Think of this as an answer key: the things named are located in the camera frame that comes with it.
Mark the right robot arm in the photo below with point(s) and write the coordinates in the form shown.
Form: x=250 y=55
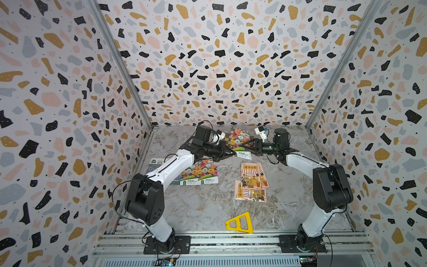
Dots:
x=330 y=187

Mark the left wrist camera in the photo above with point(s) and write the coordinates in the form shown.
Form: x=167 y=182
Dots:
x=218 y=136

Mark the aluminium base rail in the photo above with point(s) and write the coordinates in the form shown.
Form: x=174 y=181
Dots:
x=226 y=249

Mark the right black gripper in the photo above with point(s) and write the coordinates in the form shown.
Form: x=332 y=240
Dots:
x=257 y=151

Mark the colourful flower seed packet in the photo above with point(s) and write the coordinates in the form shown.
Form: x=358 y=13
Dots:
x=193 y=174
x=207 y=172
x=236 y=138

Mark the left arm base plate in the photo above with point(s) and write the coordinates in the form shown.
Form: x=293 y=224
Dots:
x=178 y=245

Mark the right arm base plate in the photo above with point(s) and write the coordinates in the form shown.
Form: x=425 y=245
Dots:
x=301 y=244

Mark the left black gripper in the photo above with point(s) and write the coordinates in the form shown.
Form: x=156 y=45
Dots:
x=223 y=148

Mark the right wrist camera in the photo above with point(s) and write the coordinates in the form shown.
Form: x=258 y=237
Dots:
x=262 y=133

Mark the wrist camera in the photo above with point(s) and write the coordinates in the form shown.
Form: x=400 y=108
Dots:
x=218 y=136
x=262 y=133

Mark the lavender seed packet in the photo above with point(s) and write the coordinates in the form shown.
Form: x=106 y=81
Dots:
x=177 y=180
x=157 y=165

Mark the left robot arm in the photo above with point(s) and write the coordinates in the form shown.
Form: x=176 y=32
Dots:
x=145 y=200

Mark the yellow triangular plastic tool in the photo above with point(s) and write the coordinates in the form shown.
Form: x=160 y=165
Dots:
x=241 y=223

